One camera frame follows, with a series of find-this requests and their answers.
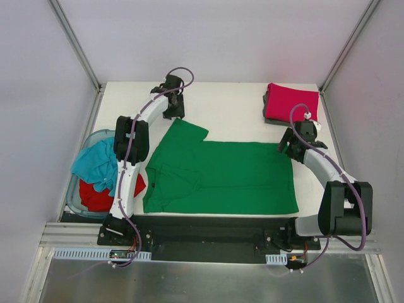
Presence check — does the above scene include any red t shirt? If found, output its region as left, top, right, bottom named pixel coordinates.
left=78, top=175, right=147, bottom=212

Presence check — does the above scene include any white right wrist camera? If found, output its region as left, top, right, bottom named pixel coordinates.
left=304, top=111, right=322, bottom=132

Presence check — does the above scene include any white cable duct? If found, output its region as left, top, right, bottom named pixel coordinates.
left=53, top=247, right=152, bottom=262
left=265, top=253, right=288, bottom=266

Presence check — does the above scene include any aluminium frame post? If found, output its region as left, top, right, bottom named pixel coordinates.
left=47, top=0, right=102, bottom=92
left=319, top=0, right=383, bottom=95

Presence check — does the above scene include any teal t shirt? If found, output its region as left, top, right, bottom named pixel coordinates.
left=71, top=137, right=118, bottom=197

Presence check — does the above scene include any left aluminium frame post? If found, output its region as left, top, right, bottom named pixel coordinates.
left=47, top=0, right=102, bottom=92

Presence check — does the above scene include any left white cable duct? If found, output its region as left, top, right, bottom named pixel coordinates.
left=53, top=247, right=152, bottom=262

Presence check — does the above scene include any folded grey t shirt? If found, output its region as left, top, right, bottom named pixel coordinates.
left=262, top=92, right=290, bottom=127

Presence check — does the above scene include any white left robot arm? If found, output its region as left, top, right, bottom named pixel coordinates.
left=103, top=74, right=186, bottom=246

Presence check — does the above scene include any green t shirt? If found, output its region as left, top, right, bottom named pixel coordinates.
left=143, top=119, right=299, bottom=215

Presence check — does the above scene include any right white cable duct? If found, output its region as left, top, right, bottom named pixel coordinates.
left=265, top=253, right=288, bottom=266

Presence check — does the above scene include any blue plastic basket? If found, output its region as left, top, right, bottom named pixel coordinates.
left=65, top=129, right=115, bottom=221

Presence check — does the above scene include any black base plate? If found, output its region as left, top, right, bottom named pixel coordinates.
left=62, top=215, right=321, bottom=264

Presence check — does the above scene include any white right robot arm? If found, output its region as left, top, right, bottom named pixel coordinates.
left=277, top=120, right=373, bottom=249

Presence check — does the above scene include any aluminium front rail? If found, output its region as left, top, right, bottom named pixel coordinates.
left=39, top=222, right=101, bottom=247

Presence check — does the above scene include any folded magenta t shirt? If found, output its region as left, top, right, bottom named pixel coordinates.
left=263, top=83, right=319, bottom=123

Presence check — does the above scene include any right aluminium frame post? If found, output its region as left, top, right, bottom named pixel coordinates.
left=319, top=0, right=383, bottom=95

